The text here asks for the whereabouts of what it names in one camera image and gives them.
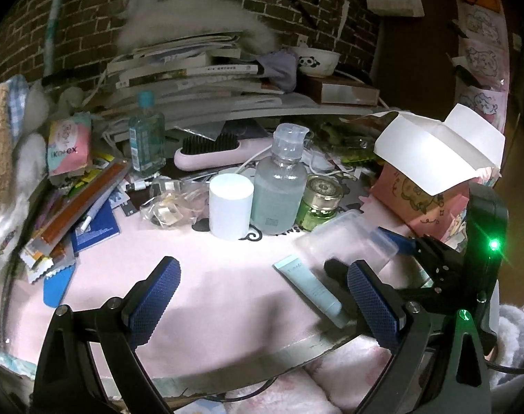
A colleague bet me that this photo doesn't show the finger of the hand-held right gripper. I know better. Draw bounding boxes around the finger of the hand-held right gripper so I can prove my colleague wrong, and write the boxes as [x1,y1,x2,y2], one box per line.
[323,259,354,287]
[378,226,422,256]

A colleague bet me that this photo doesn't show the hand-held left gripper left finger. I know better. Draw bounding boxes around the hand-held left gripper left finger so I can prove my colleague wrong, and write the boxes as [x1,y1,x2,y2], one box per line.
[31,256,182,414]

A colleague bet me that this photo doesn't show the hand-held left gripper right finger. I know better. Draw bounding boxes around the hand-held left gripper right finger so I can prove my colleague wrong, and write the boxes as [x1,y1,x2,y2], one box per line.
[346,260,491,414]

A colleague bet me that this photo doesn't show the light blue cream tube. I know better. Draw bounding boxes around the light blue cream tube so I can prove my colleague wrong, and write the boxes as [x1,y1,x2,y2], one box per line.
[273,256,353,329]

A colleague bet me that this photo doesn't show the clear plastic case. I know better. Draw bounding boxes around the clear plastic case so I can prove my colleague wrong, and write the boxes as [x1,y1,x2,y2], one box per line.
[294,209,401,270]

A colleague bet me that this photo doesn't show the pink box with white flaps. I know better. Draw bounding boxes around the pink box with white flaps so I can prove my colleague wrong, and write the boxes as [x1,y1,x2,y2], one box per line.
[369,103,506,253]

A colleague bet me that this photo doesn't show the green jar with gold lid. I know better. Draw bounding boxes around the green jar with gold lid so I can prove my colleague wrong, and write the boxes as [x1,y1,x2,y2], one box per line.
[297,175,345,233]

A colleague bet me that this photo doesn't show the clear flip-cap lotion bottle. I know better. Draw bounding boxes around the clear flip-cap lotion bottle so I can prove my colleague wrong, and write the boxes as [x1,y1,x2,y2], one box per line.
[250,123,309,236]

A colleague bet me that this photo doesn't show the white cylinder container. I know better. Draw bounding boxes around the white cylinder container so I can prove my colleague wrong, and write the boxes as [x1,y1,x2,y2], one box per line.
[208,173,255,241]

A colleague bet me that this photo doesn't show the pink cartoon desk mat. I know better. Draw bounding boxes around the pink cartoon desk mat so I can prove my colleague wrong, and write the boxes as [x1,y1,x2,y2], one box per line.
[0,155,422,380]

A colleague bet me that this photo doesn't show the blue booklet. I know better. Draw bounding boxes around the blue booklet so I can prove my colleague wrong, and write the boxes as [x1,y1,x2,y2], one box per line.
[70,200,120,254]

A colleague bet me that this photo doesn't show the crumpled clear plastic bags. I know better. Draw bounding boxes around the crumpled clear plastic bags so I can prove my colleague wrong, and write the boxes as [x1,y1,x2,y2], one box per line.
[139,177,211,229]

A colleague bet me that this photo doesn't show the green foil wrapper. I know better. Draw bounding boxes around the green foil wrapper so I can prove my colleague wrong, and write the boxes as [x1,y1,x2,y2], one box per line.
[314,125,384,169]

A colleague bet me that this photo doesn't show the white pen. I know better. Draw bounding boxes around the white pen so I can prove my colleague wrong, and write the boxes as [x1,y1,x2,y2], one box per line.
[80,200,111,234]

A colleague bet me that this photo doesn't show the grey fleece blanket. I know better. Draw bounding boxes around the grey fleece blanket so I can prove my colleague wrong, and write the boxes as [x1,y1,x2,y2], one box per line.
[488,304,524,386]

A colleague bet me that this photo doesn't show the white zigzag-edged sachet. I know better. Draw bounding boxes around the white zigzag-edged sachet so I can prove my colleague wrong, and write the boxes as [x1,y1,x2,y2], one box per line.
[20,246,75,285]

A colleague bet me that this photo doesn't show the brown box under bowl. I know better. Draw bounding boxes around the brown box under bowl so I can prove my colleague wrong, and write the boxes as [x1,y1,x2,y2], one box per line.
[303,75,381,106]

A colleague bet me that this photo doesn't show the clear bottle with blue cap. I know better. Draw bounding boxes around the clear bottle with blue cap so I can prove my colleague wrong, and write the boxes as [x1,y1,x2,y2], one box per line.
[128,90,166,177]

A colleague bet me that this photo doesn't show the pink hair brush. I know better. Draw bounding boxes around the pink hair brush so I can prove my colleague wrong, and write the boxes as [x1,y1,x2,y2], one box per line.
[173,134,273,172]

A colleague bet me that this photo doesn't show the pink cartoon hanging organizer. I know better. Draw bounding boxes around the pink cartoon hanging organizer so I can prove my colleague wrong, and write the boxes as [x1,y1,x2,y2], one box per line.
[454,0,515,132]

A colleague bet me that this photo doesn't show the pink pad packet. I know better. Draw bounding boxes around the pink pad packet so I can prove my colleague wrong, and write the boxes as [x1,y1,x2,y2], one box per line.
[46,112,93,177]

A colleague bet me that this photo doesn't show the white fluffy toy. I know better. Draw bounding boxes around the white fluffy toy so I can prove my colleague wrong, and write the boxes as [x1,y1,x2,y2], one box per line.
[0,80,47,277]

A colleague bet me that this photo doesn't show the white panda bowl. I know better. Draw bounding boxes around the white panda bowl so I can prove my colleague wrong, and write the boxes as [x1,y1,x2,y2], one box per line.
[290,47,341,77]

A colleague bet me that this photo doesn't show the purple cloth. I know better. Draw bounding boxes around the purple cloth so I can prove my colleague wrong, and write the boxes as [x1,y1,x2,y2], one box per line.
[255,49,299,93]

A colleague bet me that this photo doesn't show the stack of books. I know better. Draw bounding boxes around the stack of books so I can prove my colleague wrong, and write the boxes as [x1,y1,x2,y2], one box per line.
[96,30,392,139]

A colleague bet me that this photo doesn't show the white stick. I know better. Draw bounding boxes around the white stick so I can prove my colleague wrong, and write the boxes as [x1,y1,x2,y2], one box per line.
[333,1,351,50]

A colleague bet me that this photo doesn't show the blue plaid cloth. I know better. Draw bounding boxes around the blue plaid cloth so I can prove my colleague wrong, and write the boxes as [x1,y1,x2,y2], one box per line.
[5,74,30,134]

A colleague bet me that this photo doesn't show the white fluffy plush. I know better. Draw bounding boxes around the white fluffy plush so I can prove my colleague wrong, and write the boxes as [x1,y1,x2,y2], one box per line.
[115,0,280,55]

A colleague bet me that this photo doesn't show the teal hoop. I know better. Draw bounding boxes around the teal hoop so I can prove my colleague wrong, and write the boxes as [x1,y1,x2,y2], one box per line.
[42,0,73,78]

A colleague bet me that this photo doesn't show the white usb plug cable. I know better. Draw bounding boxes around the white usb plug cable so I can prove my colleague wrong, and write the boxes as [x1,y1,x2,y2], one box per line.
[126,177,155,193]

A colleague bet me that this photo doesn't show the white power cable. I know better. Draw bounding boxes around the white power cable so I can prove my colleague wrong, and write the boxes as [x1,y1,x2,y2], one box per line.
[335,69,394,110]

